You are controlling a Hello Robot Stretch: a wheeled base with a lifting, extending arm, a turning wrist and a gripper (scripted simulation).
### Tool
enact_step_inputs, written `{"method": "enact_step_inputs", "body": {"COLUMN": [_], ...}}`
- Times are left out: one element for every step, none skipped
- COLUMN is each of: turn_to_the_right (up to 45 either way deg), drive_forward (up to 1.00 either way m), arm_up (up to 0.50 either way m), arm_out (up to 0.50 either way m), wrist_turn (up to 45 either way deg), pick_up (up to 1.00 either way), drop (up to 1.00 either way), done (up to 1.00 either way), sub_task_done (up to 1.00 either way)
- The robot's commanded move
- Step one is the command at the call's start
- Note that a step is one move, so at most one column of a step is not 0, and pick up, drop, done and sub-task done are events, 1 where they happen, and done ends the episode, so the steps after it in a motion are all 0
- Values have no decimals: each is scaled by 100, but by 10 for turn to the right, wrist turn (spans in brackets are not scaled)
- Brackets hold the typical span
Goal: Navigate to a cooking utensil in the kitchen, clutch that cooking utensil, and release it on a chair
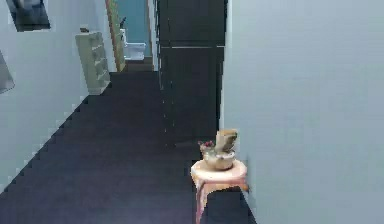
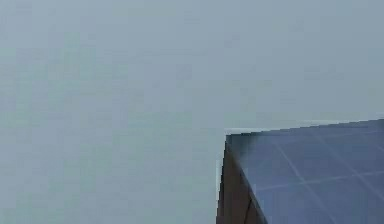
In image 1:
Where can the grey framed wall picture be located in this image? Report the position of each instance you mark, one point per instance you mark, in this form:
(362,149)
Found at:
(5,78)

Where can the potted house plant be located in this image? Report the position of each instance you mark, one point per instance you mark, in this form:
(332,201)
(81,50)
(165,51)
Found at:
(220,156)

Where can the round pale wooden stool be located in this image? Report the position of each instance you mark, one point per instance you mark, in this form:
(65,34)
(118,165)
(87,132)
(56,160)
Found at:
(218,175)

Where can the dark framed wall picture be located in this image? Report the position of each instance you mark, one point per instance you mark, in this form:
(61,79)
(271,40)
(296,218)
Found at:
(30,15)

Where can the black tall cupboard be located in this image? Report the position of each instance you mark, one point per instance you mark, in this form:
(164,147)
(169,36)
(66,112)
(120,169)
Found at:
(190,66)

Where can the pale green chest of drawers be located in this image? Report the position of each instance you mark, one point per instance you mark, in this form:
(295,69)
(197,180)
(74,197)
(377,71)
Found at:
(95,61)

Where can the brown wooden room door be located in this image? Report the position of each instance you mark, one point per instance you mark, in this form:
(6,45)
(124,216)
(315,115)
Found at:
(116,36)

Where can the white toilet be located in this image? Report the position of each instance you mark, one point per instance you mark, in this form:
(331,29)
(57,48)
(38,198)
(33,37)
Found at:
(134,50)

